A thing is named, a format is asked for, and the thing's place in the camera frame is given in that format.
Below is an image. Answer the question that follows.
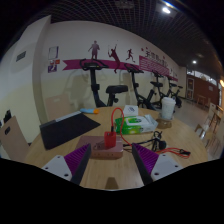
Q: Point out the brown round coaster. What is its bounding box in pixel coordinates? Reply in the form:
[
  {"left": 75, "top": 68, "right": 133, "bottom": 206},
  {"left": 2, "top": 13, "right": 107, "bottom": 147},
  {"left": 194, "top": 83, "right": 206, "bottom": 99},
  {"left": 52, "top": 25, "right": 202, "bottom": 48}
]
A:
[{"left": 155, "top": 118, "right": 173, "bottom": 130}]

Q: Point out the grey wall sign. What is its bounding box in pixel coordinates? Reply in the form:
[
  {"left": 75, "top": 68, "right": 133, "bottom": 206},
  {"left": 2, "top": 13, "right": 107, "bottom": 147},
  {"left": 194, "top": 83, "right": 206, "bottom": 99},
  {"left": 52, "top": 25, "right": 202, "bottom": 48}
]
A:
[{"left": 15, "top": 50, "right": 27, "bottom": 63}]

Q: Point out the wooden chairs and tables group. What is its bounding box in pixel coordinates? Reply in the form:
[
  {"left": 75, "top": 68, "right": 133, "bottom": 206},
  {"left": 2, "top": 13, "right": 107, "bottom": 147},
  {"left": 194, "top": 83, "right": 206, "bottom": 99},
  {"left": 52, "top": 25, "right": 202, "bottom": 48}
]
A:
[{"left": 194, "top": 94, "right": 224, "bottom": 158}]

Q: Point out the red charger block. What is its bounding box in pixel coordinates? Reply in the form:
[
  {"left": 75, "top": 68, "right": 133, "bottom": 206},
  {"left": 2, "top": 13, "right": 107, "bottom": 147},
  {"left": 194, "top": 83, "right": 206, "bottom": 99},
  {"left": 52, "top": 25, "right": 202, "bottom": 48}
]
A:
[{"left": 103, "top": 130, "right": 118, "bottom": 150}]

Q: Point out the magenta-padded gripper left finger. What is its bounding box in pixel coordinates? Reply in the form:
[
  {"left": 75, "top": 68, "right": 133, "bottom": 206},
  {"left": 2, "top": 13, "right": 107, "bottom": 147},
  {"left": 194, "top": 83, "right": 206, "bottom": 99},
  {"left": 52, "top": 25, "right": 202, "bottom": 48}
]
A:
[{"left": 41, "top": 143, "right": 92, "bottom": 186}]

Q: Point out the black cable bundle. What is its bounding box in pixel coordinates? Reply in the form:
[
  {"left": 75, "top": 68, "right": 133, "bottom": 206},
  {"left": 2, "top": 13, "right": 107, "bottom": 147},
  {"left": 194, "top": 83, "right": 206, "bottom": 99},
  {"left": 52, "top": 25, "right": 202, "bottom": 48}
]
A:
[{"left": 123, "top": 130, "right": 168, "bottom": 152}]

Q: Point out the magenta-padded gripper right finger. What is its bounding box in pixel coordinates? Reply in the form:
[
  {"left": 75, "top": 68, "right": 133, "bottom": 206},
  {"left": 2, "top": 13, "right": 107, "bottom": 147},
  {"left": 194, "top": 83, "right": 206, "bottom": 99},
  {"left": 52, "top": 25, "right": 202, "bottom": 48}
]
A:
[{"left": 131, "top": 142, "right": 184, "bottom": 186}]

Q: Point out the green wet wipes pack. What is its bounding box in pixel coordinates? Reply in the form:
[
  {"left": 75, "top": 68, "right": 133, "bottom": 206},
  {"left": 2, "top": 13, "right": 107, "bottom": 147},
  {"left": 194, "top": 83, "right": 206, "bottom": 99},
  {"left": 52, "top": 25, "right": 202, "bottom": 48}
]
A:
[{"left": 114, "top": 114, "right": 159, "bottom": 136}]

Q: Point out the red charger cable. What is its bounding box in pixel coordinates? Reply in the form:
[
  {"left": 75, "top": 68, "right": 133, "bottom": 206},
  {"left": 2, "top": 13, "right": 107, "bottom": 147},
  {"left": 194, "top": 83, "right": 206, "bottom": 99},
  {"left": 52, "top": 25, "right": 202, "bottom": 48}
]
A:
[{"left": 110, "top": 106, "right": 192, "bottom": 160}]

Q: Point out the ceiling vent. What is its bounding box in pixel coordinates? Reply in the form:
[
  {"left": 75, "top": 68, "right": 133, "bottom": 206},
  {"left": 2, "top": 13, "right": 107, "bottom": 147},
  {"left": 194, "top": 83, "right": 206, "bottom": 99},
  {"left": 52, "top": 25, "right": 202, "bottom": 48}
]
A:
[{"left": 114, "top": 0, "right": 135, "bottom": 10}]

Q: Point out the white wall poster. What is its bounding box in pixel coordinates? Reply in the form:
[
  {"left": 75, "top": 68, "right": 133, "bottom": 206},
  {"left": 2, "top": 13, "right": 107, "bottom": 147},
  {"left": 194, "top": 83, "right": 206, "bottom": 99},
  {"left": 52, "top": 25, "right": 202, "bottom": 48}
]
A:
[{"left": 48, "top": 45, "right": 60, "bottom": 60}]

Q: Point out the small white box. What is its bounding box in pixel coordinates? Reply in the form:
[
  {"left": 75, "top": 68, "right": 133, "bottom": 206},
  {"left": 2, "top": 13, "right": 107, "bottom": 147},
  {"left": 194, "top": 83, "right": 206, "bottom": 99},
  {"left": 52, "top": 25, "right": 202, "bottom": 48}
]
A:
[{"left": 122, "top": 104, "right": 140, "bottom": 118}]

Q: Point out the blue and orange tube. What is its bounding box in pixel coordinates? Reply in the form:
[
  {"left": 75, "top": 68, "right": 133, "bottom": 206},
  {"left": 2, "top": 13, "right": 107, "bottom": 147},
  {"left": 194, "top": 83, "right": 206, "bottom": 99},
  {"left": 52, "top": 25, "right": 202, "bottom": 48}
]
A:
[{"left": 79, "top": 107, "right": 101, "bottom": 115}]

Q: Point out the white lidded cup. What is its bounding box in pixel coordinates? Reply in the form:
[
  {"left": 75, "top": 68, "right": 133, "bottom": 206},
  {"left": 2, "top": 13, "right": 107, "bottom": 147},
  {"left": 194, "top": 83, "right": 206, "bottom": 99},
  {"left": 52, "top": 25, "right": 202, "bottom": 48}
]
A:
[{"left": 160, "top": 96, "right": 177, "bottom": 121}]

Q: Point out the purple and orange wall poster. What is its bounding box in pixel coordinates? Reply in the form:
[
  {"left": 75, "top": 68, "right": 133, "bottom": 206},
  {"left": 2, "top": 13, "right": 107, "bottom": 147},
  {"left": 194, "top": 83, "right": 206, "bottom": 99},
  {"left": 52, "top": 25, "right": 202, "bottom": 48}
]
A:
[{"left": 47, "top": 59, "right": 61, "bottom": 74}]

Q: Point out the pale wooden chair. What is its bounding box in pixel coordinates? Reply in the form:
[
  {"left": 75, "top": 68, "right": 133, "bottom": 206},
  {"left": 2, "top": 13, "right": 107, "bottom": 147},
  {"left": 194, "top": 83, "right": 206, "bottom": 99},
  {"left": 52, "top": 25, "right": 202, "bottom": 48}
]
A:
[
  {"left": 43, "top": 93, "right": 76, "bottom": 122},
  {"left": 0, "top": 115, "right": 31, "bottom": 163}
]

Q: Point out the black exercise bike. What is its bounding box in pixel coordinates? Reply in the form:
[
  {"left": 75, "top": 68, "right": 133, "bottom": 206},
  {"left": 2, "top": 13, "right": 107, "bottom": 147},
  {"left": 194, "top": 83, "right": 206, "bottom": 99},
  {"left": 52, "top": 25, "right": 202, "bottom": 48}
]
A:
[
  {"left": 79, "top": 58, "right": 129, "bottom": 108},
  {"left": 123, "top": 63, "right": 158, "bottom": 111},
  {"left": 166, "top": 74, "right": 185, "bottom": 109},
  {"left": 151, "top": 69, "right": 176, "bottom": 108}
]

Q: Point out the black keyboard cover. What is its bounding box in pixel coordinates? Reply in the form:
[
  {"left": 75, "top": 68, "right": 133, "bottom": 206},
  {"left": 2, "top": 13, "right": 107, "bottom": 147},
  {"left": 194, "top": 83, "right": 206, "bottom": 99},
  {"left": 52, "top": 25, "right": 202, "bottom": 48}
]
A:
[{"left": 39, "top": 112, "right": 102, "bottom": 151}]

